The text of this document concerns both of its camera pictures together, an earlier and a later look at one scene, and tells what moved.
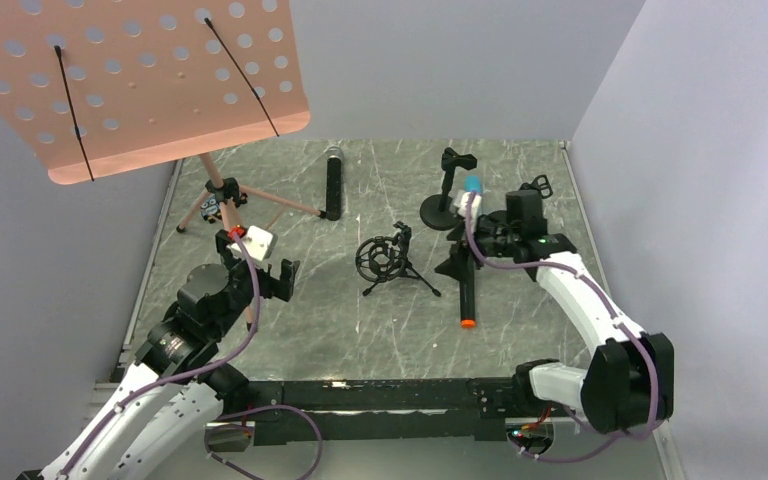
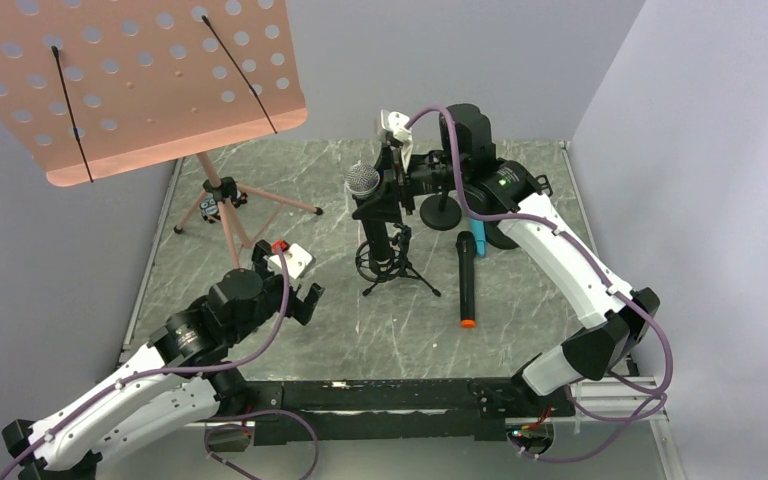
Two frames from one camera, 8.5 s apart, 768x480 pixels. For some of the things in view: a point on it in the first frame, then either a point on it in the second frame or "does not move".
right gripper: (466, 245) to (396, 186)
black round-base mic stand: (436, 212) does not move
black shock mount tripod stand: (383, 258) does not move
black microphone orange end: (467, 293) does not move
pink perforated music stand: (95, 87) does not move
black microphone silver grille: (334, 154) to (362, 180)
